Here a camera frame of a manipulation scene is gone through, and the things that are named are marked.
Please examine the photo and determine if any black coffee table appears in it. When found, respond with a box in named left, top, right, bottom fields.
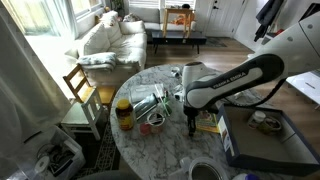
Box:
left=151, top=31, right=207, bottom=53

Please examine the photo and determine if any white lid jar in box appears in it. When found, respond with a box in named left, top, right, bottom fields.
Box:
left=247, top=111, right=266, bottom=129

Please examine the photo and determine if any amber jar yellow lid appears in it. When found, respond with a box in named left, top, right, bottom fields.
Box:
left=115, top=99, right=133, bottom=131

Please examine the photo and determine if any crumpled grey white cloth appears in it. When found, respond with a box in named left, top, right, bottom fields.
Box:
left=171, top=67, right=182, bottom=78

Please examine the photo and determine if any folded grey blanket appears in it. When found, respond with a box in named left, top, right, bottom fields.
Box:
left=77, top=52, right=116, bottom=71

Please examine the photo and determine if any wooden stool on table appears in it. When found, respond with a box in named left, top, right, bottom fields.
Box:
left=162, top=8, right=193, bottom=38

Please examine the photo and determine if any clear plastic storage bin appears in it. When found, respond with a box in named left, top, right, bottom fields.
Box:
left=14, top=126, right=86, bottom=180

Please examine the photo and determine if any clear plastic bag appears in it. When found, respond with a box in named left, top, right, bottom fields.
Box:
left=129, top=83, right=164, bottom=103

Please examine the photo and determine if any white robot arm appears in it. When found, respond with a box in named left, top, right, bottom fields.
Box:
left=182, top=12, right=320, bottom=134

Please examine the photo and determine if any white small chair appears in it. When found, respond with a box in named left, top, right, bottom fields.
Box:
left=61, top=88, right=104, bottom=141

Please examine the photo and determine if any white bottle blue cap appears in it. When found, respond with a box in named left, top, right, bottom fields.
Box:
left=232, top=173, right=260, bottom=180

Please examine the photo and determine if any hanging dark jacket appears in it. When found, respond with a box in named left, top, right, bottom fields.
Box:
left=254, top=0, right=284, bottom=41

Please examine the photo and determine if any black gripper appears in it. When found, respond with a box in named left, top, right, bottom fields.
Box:
left=183, top=106, right=198, bottom=137

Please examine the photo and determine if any wooden chair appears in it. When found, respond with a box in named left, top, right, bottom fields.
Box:
left=63, top=64, right=116, bottom=106

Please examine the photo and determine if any white sofa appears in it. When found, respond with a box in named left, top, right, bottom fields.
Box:
left=64, top=6, right=198, bottom=88

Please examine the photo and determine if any dark blue cardboard box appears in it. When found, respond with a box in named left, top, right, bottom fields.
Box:
left=217, top=105, right=320, bottom=176

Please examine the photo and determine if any red small cup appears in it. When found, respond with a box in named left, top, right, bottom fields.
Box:
left=139, top=123, right=151, bottom=136

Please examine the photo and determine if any yellow picture book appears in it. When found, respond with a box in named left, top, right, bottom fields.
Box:
left=196, top=111, right=219, bottom=133

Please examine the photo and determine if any round tin in box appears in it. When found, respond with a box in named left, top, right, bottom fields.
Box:
left=258, top=116, right=282, bottom=135

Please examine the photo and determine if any clear tape roll cup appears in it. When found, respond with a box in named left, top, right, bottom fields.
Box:
left=147, top=113, right=165, bottom=134

